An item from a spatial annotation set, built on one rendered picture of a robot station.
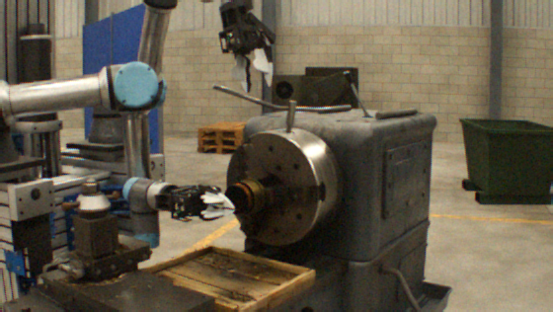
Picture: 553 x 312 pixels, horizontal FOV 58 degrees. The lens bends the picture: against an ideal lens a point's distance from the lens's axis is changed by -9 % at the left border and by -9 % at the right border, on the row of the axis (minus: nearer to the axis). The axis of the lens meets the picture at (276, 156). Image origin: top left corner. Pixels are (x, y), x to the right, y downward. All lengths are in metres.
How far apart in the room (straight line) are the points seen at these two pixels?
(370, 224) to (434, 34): 9.99
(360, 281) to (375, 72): 10.03
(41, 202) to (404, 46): 10.34
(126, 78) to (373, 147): 0.68
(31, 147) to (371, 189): 1.06
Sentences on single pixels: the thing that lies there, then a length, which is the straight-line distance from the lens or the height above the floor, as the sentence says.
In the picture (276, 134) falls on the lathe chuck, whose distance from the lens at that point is 1.42.
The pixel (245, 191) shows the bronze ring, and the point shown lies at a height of 1.11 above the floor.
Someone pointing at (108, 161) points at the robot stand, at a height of 1.10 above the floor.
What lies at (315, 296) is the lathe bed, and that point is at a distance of 1.46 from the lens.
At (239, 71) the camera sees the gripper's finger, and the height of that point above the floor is 1.40.
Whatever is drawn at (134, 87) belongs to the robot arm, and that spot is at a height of 1.36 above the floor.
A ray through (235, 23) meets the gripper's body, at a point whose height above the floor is 1.51.
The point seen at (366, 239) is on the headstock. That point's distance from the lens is 1.53.
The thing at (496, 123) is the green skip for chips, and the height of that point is 0.80.
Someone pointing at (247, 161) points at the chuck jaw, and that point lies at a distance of 1.42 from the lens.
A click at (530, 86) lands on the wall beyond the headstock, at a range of 11.48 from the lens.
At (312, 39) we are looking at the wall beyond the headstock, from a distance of 11.77.
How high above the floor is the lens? 1.40
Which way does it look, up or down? 9 degrees down
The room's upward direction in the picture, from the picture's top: straight up
